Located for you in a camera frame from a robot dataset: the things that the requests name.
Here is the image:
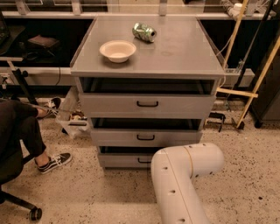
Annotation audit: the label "crushed green soda can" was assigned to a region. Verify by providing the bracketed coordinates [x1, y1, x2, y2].
[132, 23, 157, 43]

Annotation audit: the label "wooden easel frame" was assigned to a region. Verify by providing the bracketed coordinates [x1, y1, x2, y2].
[216, 0, 280, 130]

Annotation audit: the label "black white sneaker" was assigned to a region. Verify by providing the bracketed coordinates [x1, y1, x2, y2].
[37, 153, 72, 174]
[38, 97, 61, 118]

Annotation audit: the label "seated person black trousers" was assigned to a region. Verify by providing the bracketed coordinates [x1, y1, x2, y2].
[0, 100, 52, 173]

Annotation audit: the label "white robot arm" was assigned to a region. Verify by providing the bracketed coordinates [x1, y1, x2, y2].
[150, 143, 224, 224]

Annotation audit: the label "grey drawer cabinet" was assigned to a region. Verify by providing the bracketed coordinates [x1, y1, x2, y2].
[71, 15, 224, 156]

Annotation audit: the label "white paper bowl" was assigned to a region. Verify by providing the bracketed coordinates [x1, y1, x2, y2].
[99, 40, 137, 63]

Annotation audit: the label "white bottle on bench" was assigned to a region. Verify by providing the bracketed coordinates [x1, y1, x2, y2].
[227, 3, 242, 18]

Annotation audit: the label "black tripod stand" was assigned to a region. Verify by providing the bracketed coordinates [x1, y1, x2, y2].
[0, 56, 38, 105]

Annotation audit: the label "grey drawer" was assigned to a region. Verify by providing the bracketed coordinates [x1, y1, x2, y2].
[79, 93, 215, 119]
[97, 153, 152, 168]
[90, 129, 202, 147]

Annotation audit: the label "grey bottom drawer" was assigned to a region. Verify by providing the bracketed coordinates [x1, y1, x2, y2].
[97, 153, 152, 168]

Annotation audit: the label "black office chair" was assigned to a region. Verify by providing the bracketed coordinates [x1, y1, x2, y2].
[0, 151, 43, 222]

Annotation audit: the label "clear plastic bin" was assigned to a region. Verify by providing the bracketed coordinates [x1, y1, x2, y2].
[55, 87, 89, 139]

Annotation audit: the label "grey top drawer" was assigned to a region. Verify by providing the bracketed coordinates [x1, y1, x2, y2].
[79, 93, 215, 119]

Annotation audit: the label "black white sneaker back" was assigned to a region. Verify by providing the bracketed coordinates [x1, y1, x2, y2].
[38, 97, 61, 118]

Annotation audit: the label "black white sneaker front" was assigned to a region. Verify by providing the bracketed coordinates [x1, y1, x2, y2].
[37, 153, 72, 174]

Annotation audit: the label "grey middle drawer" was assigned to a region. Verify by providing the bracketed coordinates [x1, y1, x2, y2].
[90, 129, 202, 147]

